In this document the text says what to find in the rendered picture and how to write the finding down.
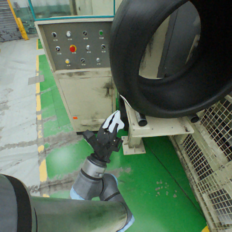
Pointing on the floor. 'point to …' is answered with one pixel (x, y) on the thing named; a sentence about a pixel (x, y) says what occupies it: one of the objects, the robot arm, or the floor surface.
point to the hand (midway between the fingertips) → (116, 112)
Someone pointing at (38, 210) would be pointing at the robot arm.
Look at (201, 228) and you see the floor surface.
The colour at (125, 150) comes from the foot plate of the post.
